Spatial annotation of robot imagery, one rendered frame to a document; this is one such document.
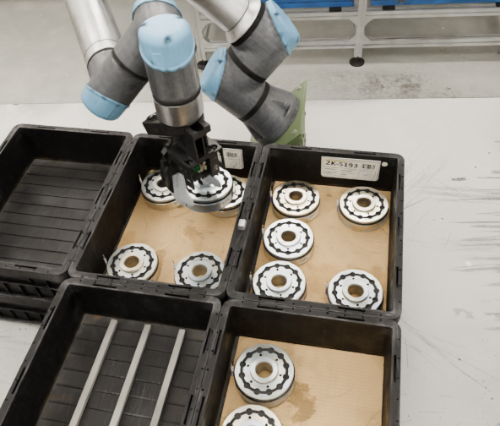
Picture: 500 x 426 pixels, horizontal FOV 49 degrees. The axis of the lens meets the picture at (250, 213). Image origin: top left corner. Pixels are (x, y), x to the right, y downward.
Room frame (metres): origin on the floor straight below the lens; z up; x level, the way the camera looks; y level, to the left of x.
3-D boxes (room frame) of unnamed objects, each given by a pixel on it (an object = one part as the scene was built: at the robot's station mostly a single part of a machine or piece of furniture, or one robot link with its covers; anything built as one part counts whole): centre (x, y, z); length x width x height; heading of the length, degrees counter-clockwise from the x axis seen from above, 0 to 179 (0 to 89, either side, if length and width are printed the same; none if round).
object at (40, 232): (0.83, 0.44, 0.87); 0.40 x 0.30 x 0.11; 165
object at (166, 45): (0.71, 0.09, 1.29); 0.09 x 0.08 x 0.11; 10
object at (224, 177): (0.74, 0.08, 1.00); 0.10 x 0.10 x 0.01
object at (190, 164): (0.70, 0.09, 1.13); 0.09 x 0.08 x 0.12; 37
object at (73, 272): (0.75, 0.15, 0.92); 0.40 x 0.30 x 0.02; 165
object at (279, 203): (0.80, -0.10, 0.86); 0.10 x 0.10 x 0.01
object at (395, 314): (0.67, -0.14, 0.92); 0.40 x 0.30 x 0.02; 165
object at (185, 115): (0.70, 0.09, 1.21); 0.08 x 0.08 x 0.05
